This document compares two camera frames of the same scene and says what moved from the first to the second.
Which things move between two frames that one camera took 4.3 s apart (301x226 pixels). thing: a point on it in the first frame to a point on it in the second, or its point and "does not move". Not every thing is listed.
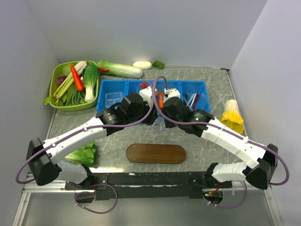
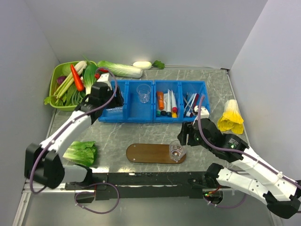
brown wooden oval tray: (155, 153) does not move
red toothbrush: (195, 100) does not move
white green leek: (79, 68) does not move
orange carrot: (79, 85) does not move
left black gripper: (152, 116) to (117, 100)
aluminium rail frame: (57, 186) does not move
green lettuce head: (87, 155) does not move
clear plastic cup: (158, 125) to (177, 150)
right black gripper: (168, 124) to (187, 128)
